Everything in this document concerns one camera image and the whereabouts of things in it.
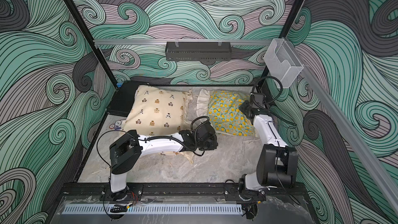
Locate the lemon print teal pillow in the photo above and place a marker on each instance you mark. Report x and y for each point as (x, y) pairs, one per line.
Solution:
(222, 109)

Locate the aluminium rail wall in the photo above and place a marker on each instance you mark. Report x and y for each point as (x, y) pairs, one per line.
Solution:
(142, 41)
(376, 170)

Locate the black perforated wall tray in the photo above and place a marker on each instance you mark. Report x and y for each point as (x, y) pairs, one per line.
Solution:
(206, 52)

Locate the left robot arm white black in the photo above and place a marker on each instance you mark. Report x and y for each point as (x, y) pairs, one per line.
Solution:
(126, 150)

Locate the white slotted cable duct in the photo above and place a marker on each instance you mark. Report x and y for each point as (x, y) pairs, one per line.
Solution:
(155, 209)

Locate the aluminium rail right wall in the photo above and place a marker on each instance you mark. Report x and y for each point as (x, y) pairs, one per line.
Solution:
(376, 170)

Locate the cream animal print pillow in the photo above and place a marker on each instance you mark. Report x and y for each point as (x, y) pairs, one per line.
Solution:
(158, 112)

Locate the aluminium rail back wall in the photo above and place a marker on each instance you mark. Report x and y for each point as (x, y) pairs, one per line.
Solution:
(142, 41)

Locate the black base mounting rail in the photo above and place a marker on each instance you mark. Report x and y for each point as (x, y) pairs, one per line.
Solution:
(139, 191)

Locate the clear acrylic wall holder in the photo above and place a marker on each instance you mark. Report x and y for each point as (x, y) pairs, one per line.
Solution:
(282, 61)

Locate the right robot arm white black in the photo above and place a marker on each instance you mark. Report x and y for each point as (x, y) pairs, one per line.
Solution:
(277, 164)

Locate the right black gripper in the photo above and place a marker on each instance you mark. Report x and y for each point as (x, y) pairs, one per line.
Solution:
(243, 106)

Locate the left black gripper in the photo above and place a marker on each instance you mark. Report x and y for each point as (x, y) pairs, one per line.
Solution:
(214, 143)

